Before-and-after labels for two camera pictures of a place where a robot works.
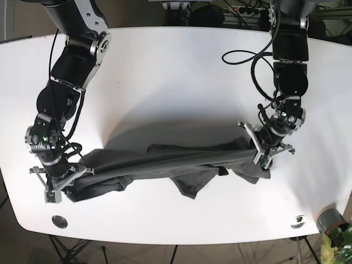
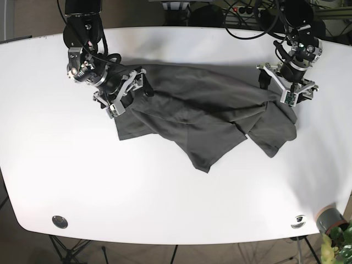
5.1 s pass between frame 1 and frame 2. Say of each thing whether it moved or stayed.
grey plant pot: stayed
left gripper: moved
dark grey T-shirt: moved
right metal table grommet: stayed
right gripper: moved
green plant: stayed
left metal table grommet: stayed
